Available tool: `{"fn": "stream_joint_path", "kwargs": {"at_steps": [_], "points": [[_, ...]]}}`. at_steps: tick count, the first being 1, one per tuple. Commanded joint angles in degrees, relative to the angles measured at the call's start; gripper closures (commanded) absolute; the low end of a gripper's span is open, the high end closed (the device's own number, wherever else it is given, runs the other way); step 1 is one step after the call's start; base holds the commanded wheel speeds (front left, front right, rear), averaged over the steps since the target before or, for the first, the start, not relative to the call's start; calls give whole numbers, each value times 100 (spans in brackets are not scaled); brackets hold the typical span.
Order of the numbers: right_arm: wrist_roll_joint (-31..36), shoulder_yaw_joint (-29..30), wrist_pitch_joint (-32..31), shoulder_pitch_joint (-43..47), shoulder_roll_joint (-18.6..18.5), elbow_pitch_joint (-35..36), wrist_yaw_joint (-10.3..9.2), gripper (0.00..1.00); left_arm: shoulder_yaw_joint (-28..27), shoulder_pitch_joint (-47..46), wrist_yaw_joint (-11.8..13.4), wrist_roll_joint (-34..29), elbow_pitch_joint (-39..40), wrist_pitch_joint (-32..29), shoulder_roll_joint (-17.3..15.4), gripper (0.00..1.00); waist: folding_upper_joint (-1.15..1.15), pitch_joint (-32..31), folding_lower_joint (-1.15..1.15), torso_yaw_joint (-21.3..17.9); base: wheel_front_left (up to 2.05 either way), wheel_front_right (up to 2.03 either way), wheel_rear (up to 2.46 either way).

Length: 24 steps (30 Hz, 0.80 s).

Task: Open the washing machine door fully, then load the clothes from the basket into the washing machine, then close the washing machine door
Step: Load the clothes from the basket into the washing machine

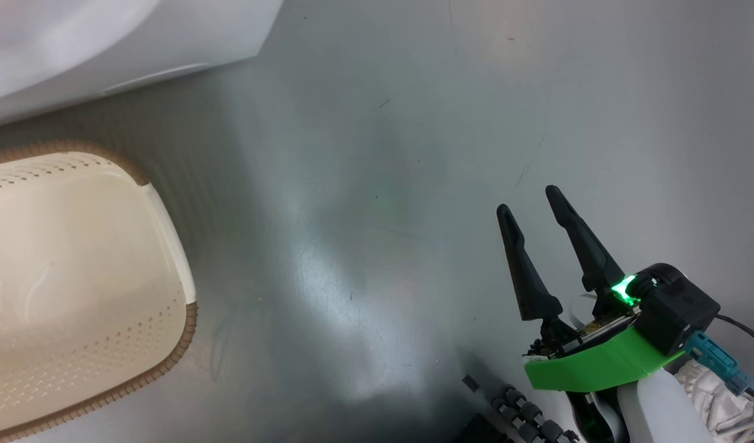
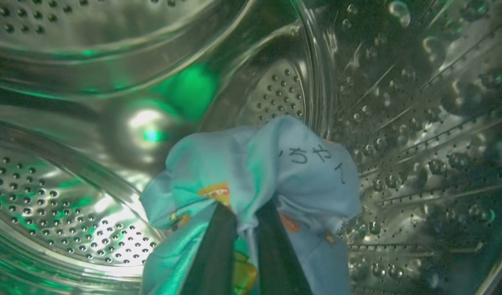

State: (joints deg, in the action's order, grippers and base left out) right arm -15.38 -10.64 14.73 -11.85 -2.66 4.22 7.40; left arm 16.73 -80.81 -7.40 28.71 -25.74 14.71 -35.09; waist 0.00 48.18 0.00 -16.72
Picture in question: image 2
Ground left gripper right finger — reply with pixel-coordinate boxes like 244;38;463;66
255;200;313;295

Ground perforated steel washer drum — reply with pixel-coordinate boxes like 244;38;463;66
0;0;502;295

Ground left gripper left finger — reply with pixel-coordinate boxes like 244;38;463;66
190;203;238;295

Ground light blue garment small prints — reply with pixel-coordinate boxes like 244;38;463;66
138;116;361;295

